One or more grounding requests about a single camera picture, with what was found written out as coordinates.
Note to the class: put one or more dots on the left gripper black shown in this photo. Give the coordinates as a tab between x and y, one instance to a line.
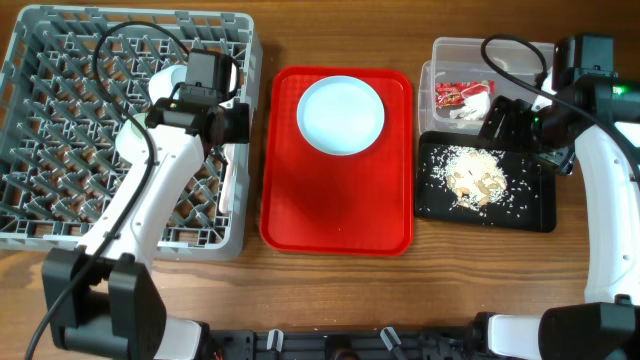
241	132

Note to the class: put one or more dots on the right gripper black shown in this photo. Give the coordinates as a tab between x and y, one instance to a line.
516	112

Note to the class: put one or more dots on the white plastic fork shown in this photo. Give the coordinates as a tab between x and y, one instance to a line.
226	191

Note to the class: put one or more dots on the white napkin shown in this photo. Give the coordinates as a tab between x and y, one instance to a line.
474	108

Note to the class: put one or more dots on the rice and food scraps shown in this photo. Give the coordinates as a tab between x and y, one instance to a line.
480	180

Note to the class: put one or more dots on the red ketchup sachet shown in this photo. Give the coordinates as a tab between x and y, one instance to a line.
454	94

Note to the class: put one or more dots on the small light blue bowl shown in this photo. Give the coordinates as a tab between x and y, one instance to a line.
163	82

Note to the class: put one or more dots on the light green bowl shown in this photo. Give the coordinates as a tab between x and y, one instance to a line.
130	143

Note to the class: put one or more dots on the large light blue plate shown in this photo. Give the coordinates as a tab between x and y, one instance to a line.
340	115

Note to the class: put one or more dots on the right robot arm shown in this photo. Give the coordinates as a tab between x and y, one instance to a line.
596	114

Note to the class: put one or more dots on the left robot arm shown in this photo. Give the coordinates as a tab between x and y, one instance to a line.
100	296

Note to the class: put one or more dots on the black waste tray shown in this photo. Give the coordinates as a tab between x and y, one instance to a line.
540	215

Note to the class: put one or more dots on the grey dishwasher rack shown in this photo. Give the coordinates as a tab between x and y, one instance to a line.
69	76

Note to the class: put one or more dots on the clear plastic bin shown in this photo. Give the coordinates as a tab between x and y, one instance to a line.
459	60

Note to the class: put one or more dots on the red plastic tray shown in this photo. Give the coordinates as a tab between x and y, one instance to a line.
360	204

